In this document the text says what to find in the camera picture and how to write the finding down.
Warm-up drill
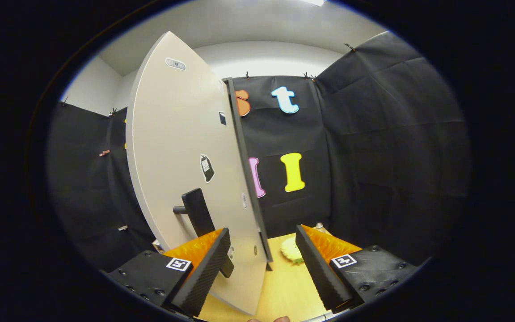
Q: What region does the yellow plush toy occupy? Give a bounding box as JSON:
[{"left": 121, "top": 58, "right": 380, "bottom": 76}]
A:
[{"left": 281, "top": 236, "right": 305, "bottom": 265}]

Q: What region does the grey shoe cabinet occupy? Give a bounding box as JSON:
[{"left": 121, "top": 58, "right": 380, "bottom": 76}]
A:
[{"left": 223, "top": 77, "right": 274, "bottom": 271}]

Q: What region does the black door handle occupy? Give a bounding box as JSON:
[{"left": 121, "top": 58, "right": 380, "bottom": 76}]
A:
[{"left": 173, "top": 188, "right": 235, "bottom": 278}]

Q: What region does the black backdrop cloth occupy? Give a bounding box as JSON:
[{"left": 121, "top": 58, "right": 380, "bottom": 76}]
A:
[{"left": 47, "top": 30, "right": 470, "bottom": 273}]

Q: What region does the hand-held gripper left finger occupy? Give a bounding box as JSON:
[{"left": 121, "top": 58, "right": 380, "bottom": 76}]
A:
[{"left": 106, "top": 227, "right": 231, "bottom": 317}]

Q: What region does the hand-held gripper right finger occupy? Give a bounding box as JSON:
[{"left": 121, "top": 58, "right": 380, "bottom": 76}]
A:
[{"left": 295, "top": 225, "right": 420, "bottom": 313}]

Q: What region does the beige shoe cabinet door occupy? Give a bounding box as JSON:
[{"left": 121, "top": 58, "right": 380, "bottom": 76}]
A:
[{"left": 126, "top": 30, "right": 269, "bottom": 316}]

